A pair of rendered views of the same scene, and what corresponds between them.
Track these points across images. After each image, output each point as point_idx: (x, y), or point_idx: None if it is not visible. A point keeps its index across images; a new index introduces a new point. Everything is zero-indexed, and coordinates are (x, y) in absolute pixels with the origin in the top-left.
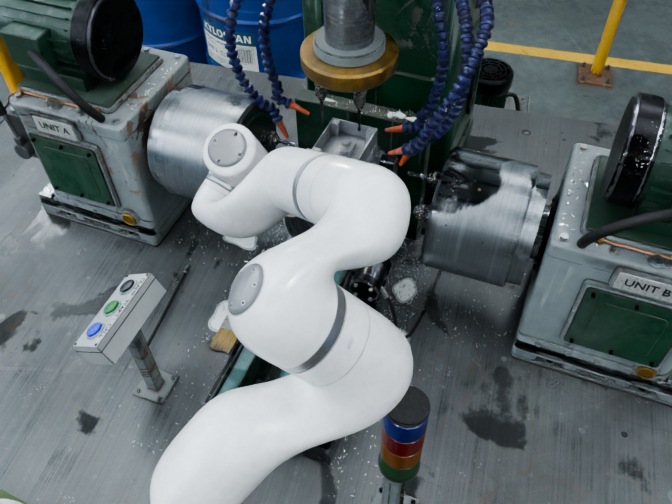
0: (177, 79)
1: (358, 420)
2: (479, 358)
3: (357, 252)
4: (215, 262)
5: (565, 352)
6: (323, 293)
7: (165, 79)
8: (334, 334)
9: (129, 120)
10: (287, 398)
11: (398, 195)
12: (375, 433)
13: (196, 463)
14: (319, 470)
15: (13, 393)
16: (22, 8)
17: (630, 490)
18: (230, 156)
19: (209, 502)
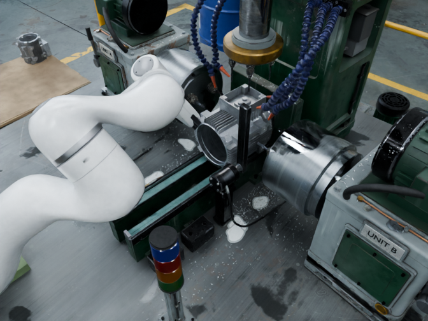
0: (178, 44)
1: (89, 213)
2: (282, 257)
3: (113, 111)
4: (166, 150)
5: (334, 274)
6: (76, 123)
7: (170, 41)
8: (75, 149)
9: (139, 55)
10: (63, 187)
11: (164, 93)
12: (195, 272)
13: (1, 200)
14: (153, 278)
15: None
16: None
17: None
18: (142, 71)
19: (0, 225)
